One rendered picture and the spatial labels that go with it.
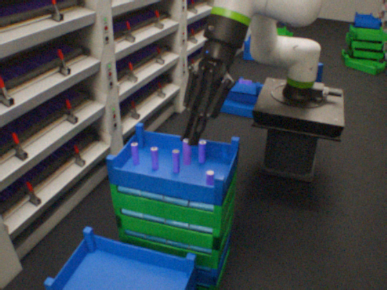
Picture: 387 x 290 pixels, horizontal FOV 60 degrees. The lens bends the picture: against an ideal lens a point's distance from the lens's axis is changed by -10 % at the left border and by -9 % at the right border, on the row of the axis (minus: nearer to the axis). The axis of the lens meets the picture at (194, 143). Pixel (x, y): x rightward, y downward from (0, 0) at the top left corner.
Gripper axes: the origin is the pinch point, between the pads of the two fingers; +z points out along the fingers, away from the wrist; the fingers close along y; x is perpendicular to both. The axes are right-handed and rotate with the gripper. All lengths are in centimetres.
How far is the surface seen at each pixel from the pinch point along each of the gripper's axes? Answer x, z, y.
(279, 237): -58, 36, -7
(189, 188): -2.1, 13.8, -2.9
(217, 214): -8.0, 18.1, -9.0
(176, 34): -75, -25, 97
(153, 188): 1.2, 17.8, 5.3
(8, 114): 25, 15, 49
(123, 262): 5.5, 38.6, 3.9
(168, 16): -67, -33, 99
